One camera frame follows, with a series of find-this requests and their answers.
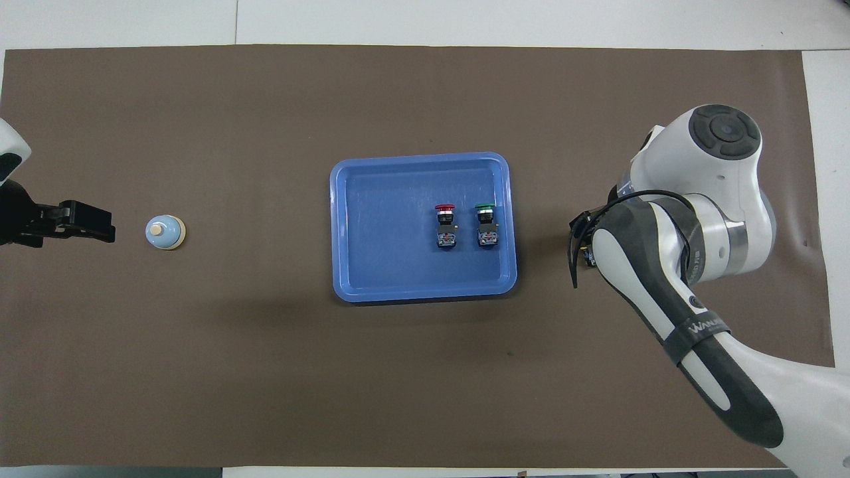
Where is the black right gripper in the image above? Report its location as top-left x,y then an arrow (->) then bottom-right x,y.
569,208 -> 610,241

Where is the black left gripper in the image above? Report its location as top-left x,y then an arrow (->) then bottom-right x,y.
0,179 -> 116,248

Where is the green push button switch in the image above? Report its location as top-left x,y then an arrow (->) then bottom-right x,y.
474,203 -> 500,248

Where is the red push button switch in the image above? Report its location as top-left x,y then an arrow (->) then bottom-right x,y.
434,203 -> 460,250

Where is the light blue call bell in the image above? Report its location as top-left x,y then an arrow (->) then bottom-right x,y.
145,215 -> 187,251

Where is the blue plastic tray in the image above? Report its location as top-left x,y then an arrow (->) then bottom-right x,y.
330,152 -> 517,303

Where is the brown table mat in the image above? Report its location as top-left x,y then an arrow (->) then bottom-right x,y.
0,44 -> 839,469

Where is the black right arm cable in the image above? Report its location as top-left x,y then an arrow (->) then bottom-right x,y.
568,191 -> 695,289

